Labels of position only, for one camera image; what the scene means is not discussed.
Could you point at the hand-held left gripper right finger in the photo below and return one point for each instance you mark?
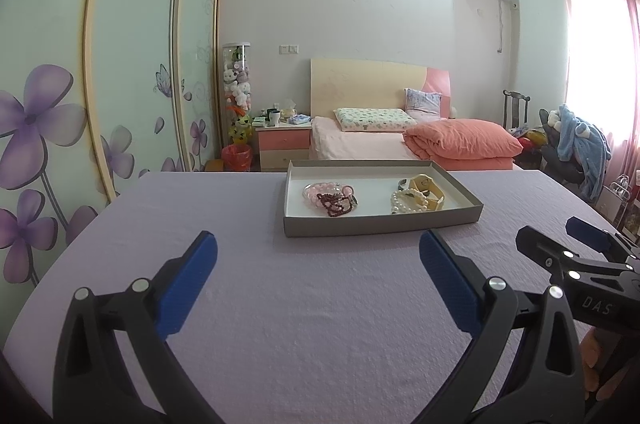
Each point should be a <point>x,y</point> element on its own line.
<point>450,284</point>

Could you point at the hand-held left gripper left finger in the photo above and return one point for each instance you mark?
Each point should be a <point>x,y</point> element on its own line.
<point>192,284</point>

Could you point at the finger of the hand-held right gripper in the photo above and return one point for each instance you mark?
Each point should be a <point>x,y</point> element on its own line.
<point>587,234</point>
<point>600,289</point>

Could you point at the grey cardboard tray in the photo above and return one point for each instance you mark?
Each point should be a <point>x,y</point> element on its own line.
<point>380,224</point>

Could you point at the yellow bangle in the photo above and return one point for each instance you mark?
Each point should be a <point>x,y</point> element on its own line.
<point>432,189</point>

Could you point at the person's right hand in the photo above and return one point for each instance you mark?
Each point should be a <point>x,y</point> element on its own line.
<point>594,354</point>

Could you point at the black office chair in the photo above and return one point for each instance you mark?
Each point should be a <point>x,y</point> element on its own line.
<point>552,154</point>

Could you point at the blue fleece garment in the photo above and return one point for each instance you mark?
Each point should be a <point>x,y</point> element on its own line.
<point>585,144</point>

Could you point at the purple tablecloth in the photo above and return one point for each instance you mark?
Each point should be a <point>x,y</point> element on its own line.
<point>300,304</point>

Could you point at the yellow toy pile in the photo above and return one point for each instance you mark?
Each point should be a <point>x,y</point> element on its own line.
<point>529,139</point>

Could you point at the silver open bangle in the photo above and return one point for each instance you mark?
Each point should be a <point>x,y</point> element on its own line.
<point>401,182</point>

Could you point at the small wooden stool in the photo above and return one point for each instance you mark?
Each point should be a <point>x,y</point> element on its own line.
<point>215,166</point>

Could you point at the white plush toy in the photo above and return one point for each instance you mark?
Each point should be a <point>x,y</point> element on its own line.
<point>554,118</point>

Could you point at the red trash bin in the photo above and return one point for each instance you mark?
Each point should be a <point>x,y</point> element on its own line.
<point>236,158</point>

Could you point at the dark wooden chair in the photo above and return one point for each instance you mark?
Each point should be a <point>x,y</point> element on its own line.
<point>515,109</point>

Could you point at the folded pink quilt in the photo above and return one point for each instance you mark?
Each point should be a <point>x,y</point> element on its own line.
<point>460,139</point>

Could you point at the bed with pink sheet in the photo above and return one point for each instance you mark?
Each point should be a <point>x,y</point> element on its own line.
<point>360,147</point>

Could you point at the pink and white nightstand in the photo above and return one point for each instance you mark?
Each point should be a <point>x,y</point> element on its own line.
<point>282,147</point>

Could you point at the green box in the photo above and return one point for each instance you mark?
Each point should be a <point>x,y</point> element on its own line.
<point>259,121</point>

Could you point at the floral white pillow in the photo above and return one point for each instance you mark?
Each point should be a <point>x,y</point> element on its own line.
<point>375,119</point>

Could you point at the purple patterned pillow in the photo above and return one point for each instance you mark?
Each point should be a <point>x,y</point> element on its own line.
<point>422,102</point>

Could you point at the white mug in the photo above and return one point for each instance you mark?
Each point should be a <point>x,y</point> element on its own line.
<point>274,118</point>

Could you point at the blue packet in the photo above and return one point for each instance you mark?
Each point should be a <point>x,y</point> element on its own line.
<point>300,120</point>

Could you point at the clear tube of plush toys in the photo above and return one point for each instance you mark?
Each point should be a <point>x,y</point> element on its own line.
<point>237,89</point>

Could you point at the beige and pink headboard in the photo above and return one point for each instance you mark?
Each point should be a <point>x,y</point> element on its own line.
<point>360,84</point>

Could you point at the flower print sliding wardrobe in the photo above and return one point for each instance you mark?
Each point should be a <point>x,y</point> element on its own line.
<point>100,79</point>

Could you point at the air conditioner pipe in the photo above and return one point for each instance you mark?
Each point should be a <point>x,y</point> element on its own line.
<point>500,24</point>

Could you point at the white wall switch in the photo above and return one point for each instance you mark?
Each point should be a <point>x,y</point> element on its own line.
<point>289,49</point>

